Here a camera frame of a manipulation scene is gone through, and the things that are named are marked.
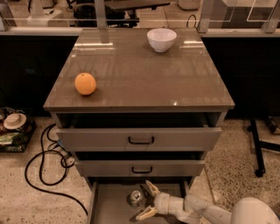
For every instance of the black wheeled stand base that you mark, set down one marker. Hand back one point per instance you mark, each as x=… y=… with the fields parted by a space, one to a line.
x=259 y=145

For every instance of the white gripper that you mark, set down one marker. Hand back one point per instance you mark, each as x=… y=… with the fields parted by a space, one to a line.
x=161 y=203

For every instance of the black middle drawer handle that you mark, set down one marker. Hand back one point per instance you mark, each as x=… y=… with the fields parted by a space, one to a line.
x=141 y=171

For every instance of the black top drawer handle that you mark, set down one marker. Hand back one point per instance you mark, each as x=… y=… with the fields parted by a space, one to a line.
x=142 y=142

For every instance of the white ceramic bowl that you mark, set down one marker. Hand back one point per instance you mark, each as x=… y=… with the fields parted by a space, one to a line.
x=161 y=39

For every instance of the orange fruit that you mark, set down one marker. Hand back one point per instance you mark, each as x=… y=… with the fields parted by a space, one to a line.
x=85 y=83

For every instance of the straw hat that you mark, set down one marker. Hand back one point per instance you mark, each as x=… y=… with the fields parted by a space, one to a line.
x=14 y=121

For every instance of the black office chair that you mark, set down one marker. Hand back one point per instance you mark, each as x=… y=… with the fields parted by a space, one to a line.
x=116 y=13

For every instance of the black drawer handle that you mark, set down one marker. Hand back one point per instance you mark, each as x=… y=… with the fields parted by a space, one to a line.
x=142 y=142
x=141 y=171

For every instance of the middle grey drawer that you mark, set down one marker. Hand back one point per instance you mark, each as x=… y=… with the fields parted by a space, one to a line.
x=118 y=164

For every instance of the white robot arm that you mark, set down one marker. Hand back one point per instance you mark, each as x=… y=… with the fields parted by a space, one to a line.
x=191 y=208

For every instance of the top grey drawer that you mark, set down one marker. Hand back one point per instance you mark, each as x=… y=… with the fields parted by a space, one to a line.
x=110 y=132

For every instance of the grey drawer cabinet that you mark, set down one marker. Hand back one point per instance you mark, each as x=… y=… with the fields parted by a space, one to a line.
x=133 y=78

